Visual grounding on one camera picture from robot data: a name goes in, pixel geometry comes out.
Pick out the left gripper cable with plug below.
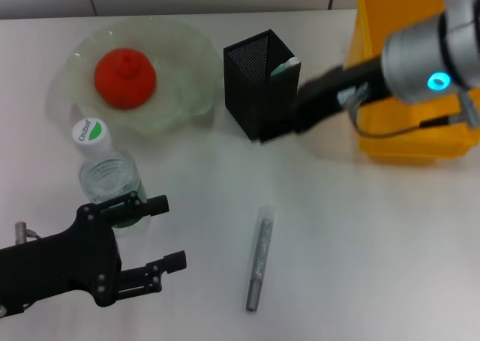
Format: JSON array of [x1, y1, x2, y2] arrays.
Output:
[[13, 223, 41, 245]]

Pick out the red tomato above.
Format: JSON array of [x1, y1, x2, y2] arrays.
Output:
[[94, 47, 158, 111]]

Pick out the yellow plastic bin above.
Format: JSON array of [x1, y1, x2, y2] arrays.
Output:
[[346, 0, 480, 166]]

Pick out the black mesh pen holder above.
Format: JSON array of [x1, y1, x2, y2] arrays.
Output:
[[223, 28, 303, 142]]

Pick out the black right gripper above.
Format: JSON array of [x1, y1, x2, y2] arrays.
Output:
[[294, 54, 393, 134]]

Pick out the clear glass fruit plate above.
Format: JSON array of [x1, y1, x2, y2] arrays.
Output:
[[64, 16, 222, 136]]

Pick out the green utility knife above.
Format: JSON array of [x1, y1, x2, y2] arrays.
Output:
[[270, 56, 301, 76]]

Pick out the grey glitter pen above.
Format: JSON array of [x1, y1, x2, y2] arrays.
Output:
[[245, 205, 275, 313]]

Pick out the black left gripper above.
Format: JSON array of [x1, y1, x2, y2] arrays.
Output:
[[0, 191, 188, 316]]

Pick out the clear green-label water bottle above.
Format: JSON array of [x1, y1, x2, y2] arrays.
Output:
[[71, 118, 153, 234]]

